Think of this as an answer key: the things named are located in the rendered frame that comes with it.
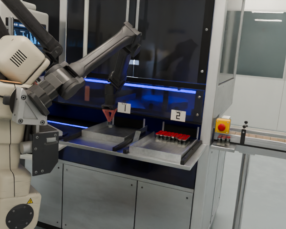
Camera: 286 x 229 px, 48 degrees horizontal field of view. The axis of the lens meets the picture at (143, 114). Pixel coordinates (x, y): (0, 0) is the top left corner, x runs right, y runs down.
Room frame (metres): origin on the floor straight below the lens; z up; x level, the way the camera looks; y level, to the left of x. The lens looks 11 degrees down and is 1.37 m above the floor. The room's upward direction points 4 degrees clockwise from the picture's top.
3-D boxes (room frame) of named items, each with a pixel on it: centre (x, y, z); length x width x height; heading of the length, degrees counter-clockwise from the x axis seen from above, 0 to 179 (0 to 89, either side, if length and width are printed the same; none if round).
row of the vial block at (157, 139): (1.67, -0.16, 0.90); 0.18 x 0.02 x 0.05; 68
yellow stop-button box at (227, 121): (1.71, -0.44, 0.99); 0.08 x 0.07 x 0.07; 159
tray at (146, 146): (1.59, -0.13, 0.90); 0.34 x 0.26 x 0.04; 158
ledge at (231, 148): (1.75, -0.47, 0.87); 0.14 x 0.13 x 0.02; 159
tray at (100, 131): (1.81, 0.15, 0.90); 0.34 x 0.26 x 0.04; 159
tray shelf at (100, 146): (1.69, 0.02, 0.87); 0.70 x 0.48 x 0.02; 69
